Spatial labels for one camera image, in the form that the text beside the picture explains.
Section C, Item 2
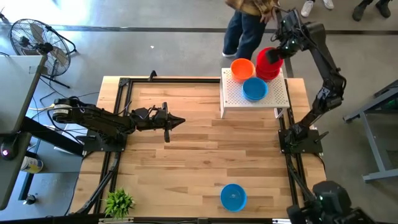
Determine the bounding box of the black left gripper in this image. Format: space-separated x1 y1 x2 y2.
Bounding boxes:
134 101 187 143

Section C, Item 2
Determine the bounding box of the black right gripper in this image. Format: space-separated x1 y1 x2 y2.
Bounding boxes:
266 32 302 65

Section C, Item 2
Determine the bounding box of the person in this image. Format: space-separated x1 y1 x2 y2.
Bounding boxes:
351 0 392 22
300 0 335 19
221 0 280 60

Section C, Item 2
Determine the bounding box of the white perforated metal shelf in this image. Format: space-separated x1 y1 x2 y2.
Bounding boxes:
220 67 290 119

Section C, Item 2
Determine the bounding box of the small green artificial plant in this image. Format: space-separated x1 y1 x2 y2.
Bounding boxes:
103 187 136 219

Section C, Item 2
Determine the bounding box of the white paper sheet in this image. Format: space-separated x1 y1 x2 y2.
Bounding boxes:
54 123 91 155

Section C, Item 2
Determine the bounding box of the black desk leg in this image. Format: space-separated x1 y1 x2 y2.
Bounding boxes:
21 116 85 156

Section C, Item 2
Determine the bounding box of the black floor fan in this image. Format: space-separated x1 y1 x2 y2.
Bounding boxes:
8 18 78 90

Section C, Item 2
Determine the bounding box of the white spray can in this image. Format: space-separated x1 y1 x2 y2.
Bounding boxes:
20 155 44 174

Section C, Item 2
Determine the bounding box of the grey metal cart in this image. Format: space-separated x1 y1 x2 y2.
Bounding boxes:
343 79 398 183

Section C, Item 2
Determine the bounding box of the grey desk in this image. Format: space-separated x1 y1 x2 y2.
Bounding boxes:
0 54 48 211

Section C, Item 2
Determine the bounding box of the black round lit device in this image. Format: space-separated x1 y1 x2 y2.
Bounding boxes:
0 141 20 162

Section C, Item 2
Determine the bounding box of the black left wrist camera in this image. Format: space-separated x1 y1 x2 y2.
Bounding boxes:
152 107 165 125

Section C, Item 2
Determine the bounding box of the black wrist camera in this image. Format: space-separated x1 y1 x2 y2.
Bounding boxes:
152 107 165 125
276 7 301 34

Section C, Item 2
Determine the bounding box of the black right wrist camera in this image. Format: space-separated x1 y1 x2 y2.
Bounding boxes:
276 7 301 34

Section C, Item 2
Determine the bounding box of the black aluminium rail frame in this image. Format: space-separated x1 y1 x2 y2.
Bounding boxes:
70 76 336 218

